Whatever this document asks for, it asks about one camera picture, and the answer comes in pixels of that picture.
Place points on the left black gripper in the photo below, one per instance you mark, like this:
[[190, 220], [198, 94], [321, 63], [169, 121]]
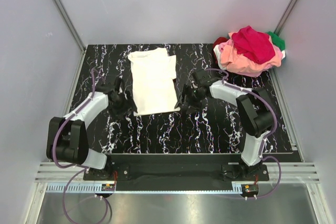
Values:
[[128, 106]]

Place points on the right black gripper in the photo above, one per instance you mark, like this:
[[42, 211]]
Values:
[[195, 107]]

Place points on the white t-shirt red print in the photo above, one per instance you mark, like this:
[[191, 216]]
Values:
[[153, 75]]

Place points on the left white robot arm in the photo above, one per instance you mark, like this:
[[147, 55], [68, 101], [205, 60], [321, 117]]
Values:
[[67, 142]]

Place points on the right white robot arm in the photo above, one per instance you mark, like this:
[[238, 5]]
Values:
[[255, 110]]

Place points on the pink t-shirt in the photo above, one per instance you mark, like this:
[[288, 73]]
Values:
[[233, 62]]

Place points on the dark red t-shirt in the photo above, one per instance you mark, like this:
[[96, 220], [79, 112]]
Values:
[[217, 48]]

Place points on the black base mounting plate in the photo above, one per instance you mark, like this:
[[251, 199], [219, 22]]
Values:
[[221, 166]]

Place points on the magenta t-shirt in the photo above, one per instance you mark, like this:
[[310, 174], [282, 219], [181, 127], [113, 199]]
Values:
[[253, 44]]

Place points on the green t-shirt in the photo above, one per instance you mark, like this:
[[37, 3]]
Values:
[[277, 41]]

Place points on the aluminium rail profile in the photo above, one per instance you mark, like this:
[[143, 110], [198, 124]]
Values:
[[290, 173]]

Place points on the grey slotted cable duct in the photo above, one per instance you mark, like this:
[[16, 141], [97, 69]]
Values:
[[123, 188]]

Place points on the left aluminium corner post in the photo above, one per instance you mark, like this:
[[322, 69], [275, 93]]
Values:
[[68, 22]]

